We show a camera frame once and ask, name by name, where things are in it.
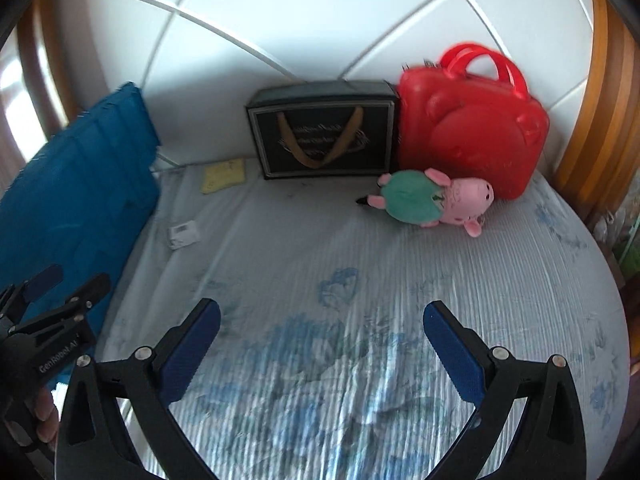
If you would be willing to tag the blue plastic storage crate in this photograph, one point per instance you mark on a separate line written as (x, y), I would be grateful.
(75, 195)

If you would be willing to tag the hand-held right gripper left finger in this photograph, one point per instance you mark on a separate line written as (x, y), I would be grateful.
(192, 345)

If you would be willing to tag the person's left hand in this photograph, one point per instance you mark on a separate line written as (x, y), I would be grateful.
(46, 415)

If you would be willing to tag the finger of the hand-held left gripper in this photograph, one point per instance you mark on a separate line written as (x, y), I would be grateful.
(45, 277)
(85, 295)

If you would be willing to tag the wooden wall trim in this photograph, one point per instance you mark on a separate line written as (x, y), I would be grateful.
(600, 110)
(40, 60)

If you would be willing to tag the small white box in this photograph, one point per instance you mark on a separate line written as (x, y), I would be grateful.
(183, 234)

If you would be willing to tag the black gift bag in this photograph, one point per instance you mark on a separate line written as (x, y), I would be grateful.
(320, 135)

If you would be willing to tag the pink pig plush toy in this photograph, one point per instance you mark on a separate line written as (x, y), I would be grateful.
(425, 202)

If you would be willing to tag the red toy suitcase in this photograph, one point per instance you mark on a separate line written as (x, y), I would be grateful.
(465, 135)

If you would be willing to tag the beige curtain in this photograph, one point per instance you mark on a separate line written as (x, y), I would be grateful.
(12, 120)

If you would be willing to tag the blue floral tablecloth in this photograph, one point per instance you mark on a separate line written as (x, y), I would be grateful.
(350, 320)

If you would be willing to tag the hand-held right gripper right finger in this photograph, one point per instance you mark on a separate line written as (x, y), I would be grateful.
(452, 347)

